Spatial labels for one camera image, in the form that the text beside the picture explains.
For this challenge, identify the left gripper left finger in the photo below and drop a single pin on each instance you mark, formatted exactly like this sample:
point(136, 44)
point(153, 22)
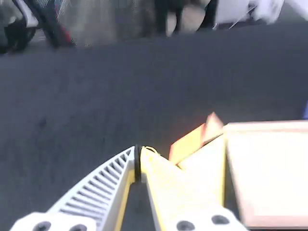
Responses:
point(91, 192)

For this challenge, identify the red tangram piece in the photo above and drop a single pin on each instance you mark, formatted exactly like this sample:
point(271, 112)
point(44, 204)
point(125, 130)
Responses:
point(213, 127)

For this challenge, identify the blue tangram piece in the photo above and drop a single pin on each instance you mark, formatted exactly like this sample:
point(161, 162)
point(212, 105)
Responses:
point(305, 110)

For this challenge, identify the person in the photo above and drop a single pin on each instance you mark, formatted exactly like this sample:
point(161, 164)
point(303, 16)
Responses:
point(166, 16)

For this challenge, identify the yellow triangle tangram piece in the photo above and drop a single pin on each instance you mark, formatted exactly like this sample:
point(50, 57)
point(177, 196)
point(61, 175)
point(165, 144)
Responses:
point(209, 168)

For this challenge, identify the square wooden tray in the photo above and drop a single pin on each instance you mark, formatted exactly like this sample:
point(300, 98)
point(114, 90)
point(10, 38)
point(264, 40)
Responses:
point(269, 173)

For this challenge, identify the orange tangram piece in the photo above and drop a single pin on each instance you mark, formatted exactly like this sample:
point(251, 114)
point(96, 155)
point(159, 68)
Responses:
point(185, 149)

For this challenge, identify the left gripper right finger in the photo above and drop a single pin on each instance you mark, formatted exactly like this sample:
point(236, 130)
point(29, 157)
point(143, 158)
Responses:
point(175, 192)

